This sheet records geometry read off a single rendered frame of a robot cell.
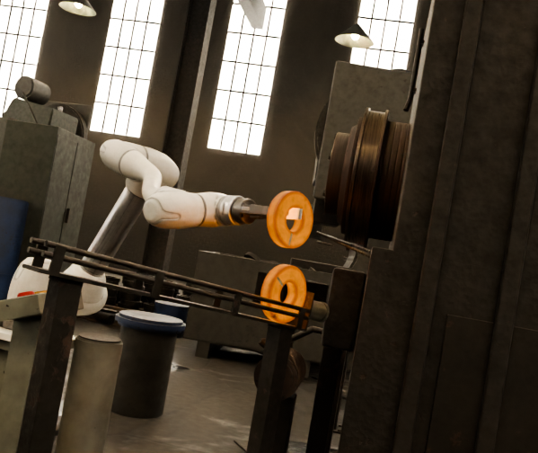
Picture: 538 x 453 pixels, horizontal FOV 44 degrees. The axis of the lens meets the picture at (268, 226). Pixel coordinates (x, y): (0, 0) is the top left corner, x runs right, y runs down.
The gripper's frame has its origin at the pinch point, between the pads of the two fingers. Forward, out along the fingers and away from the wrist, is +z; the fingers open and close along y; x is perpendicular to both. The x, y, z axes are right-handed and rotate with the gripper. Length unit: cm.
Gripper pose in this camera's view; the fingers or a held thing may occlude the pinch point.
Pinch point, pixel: (290, 213)
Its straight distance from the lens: 182.3
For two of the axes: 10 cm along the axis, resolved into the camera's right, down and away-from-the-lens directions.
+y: -6.9, -1.5, -7.1
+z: 7.1, 0.5, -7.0
